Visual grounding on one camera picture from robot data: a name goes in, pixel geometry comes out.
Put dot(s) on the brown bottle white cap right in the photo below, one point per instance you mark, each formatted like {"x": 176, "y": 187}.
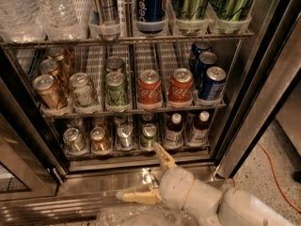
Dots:
{"x": 198, "y": 130}

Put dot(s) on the red coca-cola can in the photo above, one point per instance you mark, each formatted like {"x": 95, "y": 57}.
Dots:
{"x": 179, "y": 89}
{"x": 149, "y": 90}

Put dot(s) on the brown bottle white cap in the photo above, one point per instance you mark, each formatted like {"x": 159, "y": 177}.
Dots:
{"x": 173, "y": 134}
{"x": 198, "y": 130}

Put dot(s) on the tall green can left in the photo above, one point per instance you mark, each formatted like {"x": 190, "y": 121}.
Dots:
{"x": 189, "y": 14}

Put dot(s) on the clear water bottle right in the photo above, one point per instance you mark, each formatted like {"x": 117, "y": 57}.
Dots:
{"x": 59, "y": 20}

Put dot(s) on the green can middle shelf front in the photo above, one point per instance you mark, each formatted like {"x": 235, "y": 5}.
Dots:
{"x": 116, "y": 91}

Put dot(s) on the tall green can right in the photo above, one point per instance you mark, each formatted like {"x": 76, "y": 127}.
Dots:
{"x": 231, "y": 10}

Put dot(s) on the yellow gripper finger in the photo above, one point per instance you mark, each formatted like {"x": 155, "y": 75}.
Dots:
{"x": 144, "y": 195}
{"x": 165, "y": 159}

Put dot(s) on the silver-green can bottom left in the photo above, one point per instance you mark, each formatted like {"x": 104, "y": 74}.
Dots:
{"x": 74, "y": 141}

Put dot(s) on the tall silver plaid can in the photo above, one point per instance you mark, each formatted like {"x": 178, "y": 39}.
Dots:
{"x": 104, "y": 20}

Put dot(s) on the clear water bottle left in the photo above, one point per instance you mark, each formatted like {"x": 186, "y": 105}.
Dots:
{"x": 17, "y": 24}

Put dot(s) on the blue Pepsi can back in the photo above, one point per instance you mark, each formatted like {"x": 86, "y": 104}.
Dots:
{"x": 197, "y": 48}

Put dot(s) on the gold can back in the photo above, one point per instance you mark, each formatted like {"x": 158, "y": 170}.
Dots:
{"x": 61, "y": 55}

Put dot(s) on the green can middle shelf back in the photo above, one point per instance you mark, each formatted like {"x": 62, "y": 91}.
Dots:
{"x": 115, "y": 64}

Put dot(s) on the blue Pepsi can middle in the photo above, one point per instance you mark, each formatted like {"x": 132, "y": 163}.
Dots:
{"x": 205, "y": 61}

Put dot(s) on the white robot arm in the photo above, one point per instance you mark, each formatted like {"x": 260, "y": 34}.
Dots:
{"x": 240, "y": 208}

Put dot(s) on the brown bottle white cap left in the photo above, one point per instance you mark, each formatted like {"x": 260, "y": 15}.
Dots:
{"x": 173, "y": 134}

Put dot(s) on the blue Pepsi can front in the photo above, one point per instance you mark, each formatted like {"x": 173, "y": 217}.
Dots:
{"x": 213, "y": 82}

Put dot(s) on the gold can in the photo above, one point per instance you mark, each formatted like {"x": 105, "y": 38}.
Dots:
{"x": 50, "y": 92}
{"x": 61, "y": 55}
{"x": 53, "y": 68}

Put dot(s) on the white cloth-covered gripper body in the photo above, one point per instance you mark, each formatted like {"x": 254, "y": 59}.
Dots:
{"x": 174, "y": 185}

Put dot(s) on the silver can bottom shelf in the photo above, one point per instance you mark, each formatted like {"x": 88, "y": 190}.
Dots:
{"x": 125, "y": 135}

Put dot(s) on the gold can middle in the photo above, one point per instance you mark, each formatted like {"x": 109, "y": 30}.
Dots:
{"x": 53, "y": 68}

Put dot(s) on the green soda can bottom shelf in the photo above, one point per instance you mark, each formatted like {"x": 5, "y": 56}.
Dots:
{"x": 148, "y": 136}

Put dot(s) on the open fridge door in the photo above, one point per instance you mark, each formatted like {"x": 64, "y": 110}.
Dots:
{"x": 30, "y": 171}

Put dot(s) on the gold can front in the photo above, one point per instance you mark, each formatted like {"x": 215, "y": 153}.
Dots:
{"x": 50, "y": 92}

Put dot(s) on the stainless steel fridge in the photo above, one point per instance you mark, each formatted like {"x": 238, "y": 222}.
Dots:
{"x": 262, "y": 70}

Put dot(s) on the red Coca-Cola can right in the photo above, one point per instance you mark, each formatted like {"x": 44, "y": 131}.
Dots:
{"x": 179, "y": 89}

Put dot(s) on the orange-brown can bottom shelf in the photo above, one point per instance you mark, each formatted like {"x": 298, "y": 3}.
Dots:
{"x": 100, "y": 143}

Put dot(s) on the clear plastic wrap bundle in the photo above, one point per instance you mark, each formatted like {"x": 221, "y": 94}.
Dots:
{"x": 143, "y": 215}

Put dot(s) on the red Coca-Cola can left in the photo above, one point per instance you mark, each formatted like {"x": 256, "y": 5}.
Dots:
{"x": 149, "y": 90}

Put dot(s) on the tall green can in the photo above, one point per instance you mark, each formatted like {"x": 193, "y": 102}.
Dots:
{"x": 231, "y": 10}
{"x": 189, "y": 14}

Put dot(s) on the clear water bottle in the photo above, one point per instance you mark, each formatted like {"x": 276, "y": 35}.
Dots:
{"x": 59, "y": 20}
{"x": 17, "y": 24}

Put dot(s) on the white-green can middle shelf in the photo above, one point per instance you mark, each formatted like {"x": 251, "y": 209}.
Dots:
{"x": 83, "y": 90}

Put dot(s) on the tall blue Pepsi can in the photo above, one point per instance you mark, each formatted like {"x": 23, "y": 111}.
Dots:
{"x": 150, "y": 15}

